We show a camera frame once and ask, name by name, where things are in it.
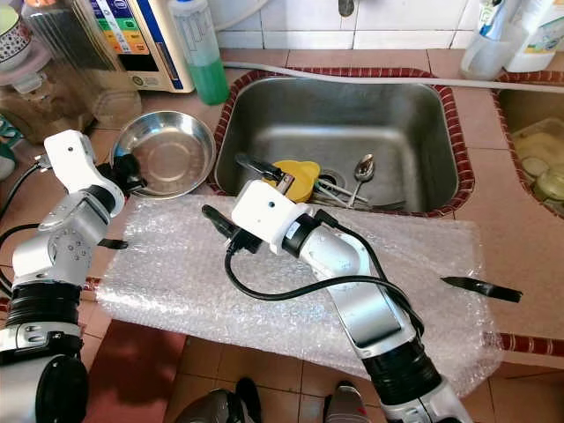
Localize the black strap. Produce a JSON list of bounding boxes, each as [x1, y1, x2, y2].
[[441, 276, 523, 304]]

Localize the white green mug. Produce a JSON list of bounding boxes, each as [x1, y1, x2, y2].
[[0, 119, 19, 177]]

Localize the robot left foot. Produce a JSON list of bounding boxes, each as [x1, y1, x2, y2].
[[174, 379, 252, 423]]

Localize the beige water purifier appliance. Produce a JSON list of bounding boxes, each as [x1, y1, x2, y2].
[[84, 0, 197, 93]]

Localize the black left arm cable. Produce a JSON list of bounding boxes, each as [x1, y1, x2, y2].
[[0, 163, 71, 296]]

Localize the patterned bowl green lid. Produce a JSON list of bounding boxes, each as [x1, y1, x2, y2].
[[0, 4, 26, 63]]

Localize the steel bowl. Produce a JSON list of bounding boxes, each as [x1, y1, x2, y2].
[[110, 110, 218, 199]]

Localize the green dish soap bottle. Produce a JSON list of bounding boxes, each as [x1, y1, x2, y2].
[[169, 0, 231, 107]]

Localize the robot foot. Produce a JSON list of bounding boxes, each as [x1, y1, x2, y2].
[[174, 379, 252, 423], [322, 381, 373, 423]]

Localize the clear plastic food container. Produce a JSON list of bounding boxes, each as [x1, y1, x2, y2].
[[513, 119, 564, 190]]

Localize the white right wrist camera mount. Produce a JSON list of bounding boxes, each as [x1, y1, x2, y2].
[[231, 179, 305, 256]]

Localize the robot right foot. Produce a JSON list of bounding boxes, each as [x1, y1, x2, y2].
[[322, 381, 373, 423]]

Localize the clear bubble wrap sheet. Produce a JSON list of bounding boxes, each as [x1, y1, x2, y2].
[[97, 196, 505, 397]]

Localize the clear drinking glass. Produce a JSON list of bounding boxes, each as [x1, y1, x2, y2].
[[93, 84, 142, 130]]

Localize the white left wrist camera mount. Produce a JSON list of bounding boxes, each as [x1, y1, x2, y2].
[[44, 130, 126, 197]]

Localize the white detergent bottle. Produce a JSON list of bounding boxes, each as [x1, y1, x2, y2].
[[504, 0, 564, 73]]

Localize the clear jar pink lid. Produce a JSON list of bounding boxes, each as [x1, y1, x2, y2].
[[0, 44, 93, 145]]

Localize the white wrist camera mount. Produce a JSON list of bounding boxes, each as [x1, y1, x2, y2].
[[44, 130, 126, 197], [231, 179, 305, 256]]

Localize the clear jar orange lid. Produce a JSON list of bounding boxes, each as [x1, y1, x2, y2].
[[25, 0, 111, 76]]

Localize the stainless steel sink basin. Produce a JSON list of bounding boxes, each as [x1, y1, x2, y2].
[[214, 77, 464, 215], [493, 84, 564, 221]]

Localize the clear bottle blue label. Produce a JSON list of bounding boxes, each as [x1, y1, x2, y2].
[[461, 0, 525, 82]]

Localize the yellow plastic bowl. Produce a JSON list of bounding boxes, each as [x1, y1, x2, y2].
[[269, 159, 322, 204]]

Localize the white hose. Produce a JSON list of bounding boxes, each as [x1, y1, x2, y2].
[[223, 60, 499, 92]]

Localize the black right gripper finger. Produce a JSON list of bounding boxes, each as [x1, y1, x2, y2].
[[200, 204, 245, 248], [235, 152, 298, 183]]

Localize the steel spoon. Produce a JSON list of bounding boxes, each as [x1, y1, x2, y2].
[[351, 154, 376, 208]]

